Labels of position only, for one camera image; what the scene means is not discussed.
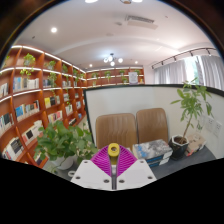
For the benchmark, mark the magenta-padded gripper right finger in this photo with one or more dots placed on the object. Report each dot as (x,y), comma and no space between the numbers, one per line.
(136,173)

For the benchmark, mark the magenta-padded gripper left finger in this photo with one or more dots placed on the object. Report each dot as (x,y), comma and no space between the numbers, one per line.
(91,175)

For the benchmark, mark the leafy plant in white pot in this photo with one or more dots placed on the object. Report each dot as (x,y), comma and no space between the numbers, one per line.
(60,143)

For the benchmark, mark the tall plant in black pot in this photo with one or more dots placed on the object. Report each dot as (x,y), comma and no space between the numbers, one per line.
(178,150)

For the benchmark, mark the brown padded chair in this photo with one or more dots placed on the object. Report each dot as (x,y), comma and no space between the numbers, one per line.
(151,125)
(115,130)

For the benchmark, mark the small stack of books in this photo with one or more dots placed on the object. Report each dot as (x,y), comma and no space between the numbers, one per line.
(195,145)

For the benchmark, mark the white partition with black edge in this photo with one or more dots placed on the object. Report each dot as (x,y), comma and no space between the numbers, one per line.
(133,98)

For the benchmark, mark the orange wooden shelf unit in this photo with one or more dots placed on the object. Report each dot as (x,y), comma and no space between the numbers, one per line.
(30,100)

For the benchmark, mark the white curtains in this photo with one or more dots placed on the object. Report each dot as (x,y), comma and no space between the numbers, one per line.
(170,73)

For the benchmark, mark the round-bulb ceiling chandelier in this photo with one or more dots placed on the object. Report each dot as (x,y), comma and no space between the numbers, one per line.
(112,60)

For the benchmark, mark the recessed ceiling lights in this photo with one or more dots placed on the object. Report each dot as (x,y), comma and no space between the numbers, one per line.
(54,30)

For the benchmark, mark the ceiling air vent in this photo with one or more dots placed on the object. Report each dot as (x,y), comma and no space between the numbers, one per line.
(141,21)

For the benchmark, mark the black track light rail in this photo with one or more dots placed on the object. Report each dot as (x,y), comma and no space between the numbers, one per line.
(186,54)

